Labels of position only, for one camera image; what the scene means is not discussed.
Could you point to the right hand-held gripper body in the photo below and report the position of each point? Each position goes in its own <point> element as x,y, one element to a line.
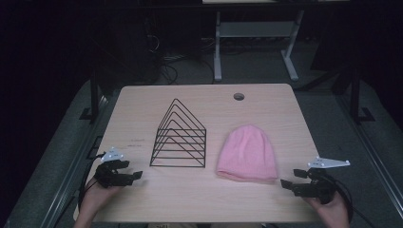
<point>320,188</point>

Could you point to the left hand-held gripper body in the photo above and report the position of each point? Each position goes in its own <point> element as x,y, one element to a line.
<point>111,177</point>

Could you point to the person's right hand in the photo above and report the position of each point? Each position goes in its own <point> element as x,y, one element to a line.
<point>334,213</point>

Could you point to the pink knitted hat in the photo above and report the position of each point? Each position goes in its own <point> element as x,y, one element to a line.
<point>247,153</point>

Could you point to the grey metal stand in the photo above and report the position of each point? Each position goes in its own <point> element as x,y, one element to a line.
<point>253,29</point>

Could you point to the black metal post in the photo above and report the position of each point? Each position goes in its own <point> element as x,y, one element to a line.
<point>355,95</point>
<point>94,95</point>

